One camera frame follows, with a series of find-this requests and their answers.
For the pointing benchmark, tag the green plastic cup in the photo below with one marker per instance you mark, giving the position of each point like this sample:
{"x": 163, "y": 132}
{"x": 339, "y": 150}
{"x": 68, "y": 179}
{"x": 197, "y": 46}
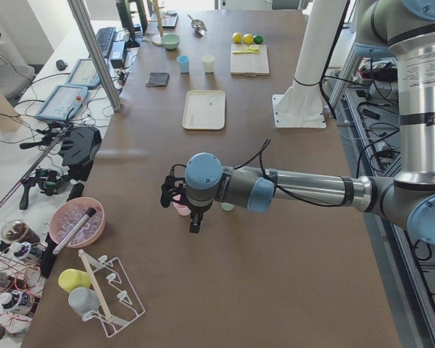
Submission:
{"x": 227, "y": 206}

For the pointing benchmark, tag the pink plastic cup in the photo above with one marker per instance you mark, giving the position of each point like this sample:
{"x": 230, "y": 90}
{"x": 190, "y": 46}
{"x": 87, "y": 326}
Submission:
{"x": 182, "y": 210}

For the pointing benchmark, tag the cream rabbit tray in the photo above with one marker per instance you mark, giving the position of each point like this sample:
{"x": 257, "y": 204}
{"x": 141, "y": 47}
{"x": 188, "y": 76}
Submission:
{"x": 204, "y": 110}

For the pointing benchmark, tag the grey cup on rack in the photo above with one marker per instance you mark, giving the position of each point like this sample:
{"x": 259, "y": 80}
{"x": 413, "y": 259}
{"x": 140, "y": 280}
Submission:
{"x": 83, "y": 300}

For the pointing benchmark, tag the grey folded cloth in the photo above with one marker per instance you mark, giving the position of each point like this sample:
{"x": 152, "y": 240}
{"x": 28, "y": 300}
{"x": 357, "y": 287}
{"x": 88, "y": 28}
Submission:
{"x": 158, "y": 79}

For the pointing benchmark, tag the yellow lemon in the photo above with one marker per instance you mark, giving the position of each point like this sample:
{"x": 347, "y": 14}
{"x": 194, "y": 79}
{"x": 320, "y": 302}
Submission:
{"x": 248, "y": 38}
{"x": 236, "y": 38}

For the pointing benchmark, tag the cream plastic cup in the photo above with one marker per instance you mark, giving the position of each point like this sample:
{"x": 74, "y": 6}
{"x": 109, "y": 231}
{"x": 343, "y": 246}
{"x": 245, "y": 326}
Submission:
{"x": 208, "y": 62}

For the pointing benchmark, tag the plastic cup iced drink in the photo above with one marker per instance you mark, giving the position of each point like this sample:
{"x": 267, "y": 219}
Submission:
{"x": 18, "y": 231}

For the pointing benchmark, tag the yellow plastic knife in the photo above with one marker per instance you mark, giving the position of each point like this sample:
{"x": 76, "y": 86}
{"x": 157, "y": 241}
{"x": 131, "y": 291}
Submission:
{"x": 245, "y": 52}

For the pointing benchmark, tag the green lime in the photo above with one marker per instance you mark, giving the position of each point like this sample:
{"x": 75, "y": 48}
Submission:
{"x": 258, "y": 39}

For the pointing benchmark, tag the green bowl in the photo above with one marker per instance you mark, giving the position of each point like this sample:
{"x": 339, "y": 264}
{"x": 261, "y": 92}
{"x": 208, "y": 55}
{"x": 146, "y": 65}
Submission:
{"x": 170, "y": 41}

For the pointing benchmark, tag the blue teach pendant near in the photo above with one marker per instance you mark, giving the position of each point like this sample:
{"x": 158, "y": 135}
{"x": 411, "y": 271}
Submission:
{"x": 63, "y": 103}

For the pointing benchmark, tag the blue teach pendant far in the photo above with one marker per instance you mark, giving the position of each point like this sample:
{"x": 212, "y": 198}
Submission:
{"x": 84, "y": 74}

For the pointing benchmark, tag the white wire cup rack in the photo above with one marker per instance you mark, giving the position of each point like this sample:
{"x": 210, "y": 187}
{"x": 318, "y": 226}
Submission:
{"x": 119, "y": 292}

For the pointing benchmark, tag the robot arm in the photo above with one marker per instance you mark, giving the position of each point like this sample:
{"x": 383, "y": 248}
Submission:
{"x": 403, "y": 29}

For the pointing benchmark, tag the wooden stick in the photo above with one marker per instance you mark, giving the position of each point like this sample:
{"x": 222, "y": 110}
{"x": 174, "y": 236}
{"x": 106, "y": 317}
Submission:
{"x": 84, "y": 259}

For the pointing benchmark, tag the metal scoop with black handle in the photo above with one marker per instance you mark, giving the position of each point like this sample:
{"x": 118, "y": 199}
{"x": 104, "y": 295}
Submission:
{"x": 74, "y": 231}

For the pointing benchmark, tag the black device on side table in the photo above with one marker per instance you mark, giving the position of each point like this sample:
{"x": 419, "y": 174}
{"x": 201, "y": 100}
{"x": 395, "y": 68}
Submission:
{"x": 78, "y": 150}

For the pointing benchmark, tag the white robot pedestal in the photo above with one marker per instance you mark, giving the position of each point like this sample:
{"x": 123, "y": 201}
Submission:
{"x": 301, "y": 105}

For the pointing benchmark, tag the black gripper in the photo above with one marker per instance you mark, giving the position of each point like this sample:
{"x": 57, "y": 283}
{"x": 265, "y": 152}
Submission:
{"x": 196, "y": 211}

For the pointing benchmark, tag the yellow cup on rack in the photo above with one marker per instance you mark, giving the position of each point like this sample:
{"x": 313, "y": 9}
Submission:
{"x": 71, "y": 279}

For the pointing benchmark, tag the blue teach pendant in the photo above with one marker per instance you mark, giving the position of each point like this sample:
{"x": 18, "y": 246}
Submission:
{"x": 84, "y": 74}
{"x": 63, "y": 103}

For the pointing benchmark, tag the aluminium frame post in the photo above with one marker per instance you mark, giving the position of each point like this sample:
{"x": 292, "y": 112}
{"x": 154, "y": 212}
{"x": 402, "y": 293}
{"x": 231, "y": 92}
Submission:
{"x": 82, "y": 19}

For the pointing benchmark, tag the blue plastic cup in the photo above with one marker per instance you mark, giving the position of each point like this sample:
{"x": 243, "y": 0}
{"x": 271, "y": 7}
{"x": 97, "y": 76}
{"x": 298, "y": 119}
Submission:
{"x": 183, "y": 63}

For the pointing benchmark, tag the wooden mug tree stand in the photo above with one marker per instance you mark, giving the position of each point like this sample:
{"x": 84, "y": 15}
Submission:
{"x": 157, "y": 38}

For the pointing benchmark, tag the black keyboard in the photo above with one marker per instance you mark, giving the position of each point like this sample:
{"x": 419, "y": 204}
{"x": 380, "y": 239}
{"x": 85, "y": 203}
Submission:
{"x": 105, "y": 37}

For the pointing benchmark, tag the wooden cutting board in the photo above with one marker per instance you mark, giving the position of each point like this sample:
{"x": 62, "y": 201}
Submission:
{"x": 250, "y": 64}

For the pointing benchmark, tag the pink bowl with ice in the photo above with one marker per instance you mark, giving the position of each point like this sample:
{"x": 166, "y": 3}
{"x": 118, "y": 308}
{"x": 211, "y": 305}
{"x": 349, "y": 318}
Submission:
{"x": 69, "y": 214}

